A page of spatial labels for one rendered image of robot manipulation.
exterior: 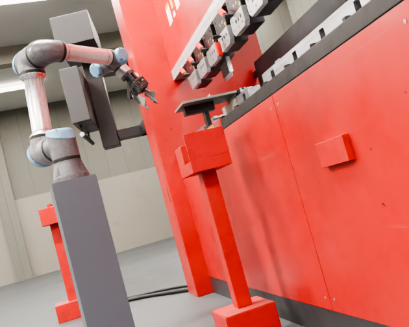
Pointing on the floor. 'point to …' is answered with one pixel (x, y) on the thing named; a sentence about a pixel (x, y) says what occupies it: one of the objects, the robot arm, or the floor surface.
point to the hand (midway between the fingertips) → (151, 105)
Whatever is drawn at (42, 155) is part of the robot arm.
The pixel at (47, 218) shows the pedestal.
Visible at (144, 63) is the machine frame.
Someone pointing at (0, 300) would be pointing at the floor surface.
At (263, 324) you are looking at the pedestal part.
